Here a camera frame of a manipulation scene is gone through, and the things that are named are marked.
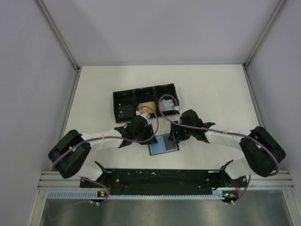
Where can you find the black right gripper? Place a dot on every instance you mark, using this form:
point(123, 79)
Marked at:
point(176, 136)

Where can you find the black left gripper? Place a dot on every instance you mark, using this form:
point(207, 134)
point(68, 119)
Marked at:
point(149, 129)

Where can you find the blue leather card holder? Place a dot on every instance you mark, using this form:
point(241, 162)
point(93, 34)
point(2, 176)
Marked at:
point(159, 147)

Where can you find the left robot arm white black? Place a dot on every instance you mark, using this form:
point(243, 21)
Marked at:
point(75, 154)

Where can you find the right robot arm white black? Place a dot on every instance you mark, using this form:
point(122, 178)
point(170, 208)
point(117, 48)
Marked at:
point(262, 153)

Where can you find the black three-compartment tray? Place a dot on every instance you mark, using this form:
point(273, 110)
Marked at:
point(125, 103)

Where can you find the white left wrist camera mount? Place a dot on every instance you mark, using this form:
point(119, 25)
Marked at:
point(144, 115)

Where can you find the aluminium frame rail right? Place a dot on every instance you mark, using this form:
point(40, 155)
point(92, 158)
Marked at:
point(259, 73)

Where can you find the aluminium front frame rail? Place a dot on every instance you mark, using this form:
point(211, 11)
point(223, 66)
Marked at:
point(281, 181)

